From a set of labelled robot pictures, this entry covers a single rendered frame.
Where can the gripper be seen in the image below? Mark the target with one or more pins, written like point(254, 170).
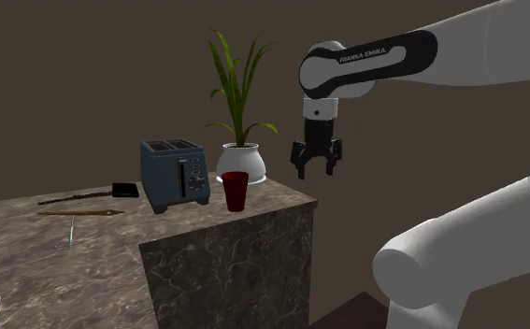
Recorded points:
point(319, 136)

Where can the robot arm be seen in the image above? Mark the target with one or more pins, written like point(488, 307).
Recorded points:
point(474, 255)

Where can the green plant in white pot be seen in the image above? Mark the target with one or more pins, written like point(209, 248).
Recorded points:
point(242, 161)

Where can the red cup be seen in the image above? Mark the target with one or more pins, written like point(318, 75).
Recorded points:
point(235, 193)

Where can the blue toaster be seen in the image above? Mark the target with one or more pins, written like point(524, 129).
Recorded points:
point(164, 177)

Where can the small black flat box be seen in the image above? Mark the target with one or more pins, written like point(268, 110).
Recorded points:
point(125, 190)

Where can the brown wooden pointed stick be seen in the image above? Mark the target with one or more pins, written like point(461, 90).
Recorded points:
point(77, 212)

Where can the thin silver metal tool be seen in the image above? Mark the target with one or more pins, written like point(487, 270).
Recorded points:
point(71, 232)

